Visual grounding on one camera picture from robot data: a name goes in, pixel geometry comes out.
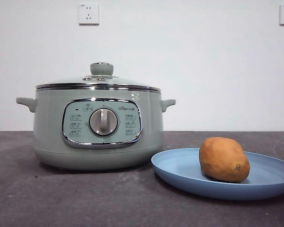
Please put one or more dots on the glass lid with green knob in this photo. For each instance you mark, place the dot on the glass lid with green knob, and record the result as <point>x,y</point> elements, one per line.
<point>101,69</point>

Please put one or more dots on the brown potato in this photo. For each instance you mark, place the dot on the brown potato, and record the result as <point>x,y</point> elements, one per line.
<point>221,160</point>

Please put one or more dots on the blue round plate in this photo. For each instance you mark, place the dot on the blue round plate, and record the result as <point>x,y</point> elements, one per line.
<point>180,168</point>

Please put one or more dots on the pale green electric steamer pot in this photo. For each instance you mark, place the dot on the pale green electric steamer pot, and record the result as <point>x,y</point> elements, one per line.
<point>49,118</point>

